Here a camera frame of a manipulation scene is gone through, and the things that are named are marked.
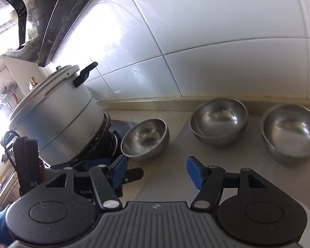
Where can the person's left hand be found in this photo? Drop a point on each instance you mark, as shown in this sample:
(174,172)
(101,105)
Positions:
(45,171)

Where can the medium steel bowl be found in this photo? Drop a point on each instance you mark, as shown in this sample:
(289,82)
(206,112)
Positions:
(219,118)

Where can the large steel pot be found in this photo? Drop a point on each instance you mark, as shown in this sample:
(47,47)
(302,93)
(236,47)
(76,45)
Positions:
(59,124)

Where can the steel pot lid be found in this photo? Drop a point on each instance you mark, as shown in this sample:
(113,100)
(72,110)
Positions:
(46,87)

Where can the black range hood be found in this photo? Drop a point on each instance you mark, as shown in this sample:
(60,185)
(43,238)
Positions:
(64,13)

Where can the small steel bowl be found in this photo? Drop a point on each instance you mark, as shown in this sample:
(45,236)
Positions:
(289,131)

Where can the grey counter mat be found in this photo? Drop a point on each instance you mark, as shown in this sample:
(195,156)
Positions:
(175,165)

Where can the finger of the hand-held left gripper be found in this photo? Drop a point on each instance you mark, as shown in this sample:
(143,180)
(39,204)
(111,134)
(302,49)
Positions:
(98,163)
(134,175)

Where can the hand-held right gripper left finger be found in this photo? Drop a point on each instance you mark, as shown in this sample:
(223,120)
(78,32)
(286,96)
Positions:
(120,171)

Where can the black gas stove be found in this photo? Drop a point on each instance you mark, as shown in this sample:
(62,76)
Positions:
(111,144)

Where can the large steel bowl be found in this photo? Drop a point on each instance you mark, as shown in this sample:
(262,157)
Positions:
(147,139)

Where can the person's left forearm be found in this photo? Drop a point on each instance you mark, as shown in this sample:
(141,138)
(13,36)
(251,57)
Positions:
(1,222)

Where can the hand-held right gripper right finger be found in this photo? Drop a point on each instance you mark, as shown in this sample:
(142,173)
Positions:
(195,174)

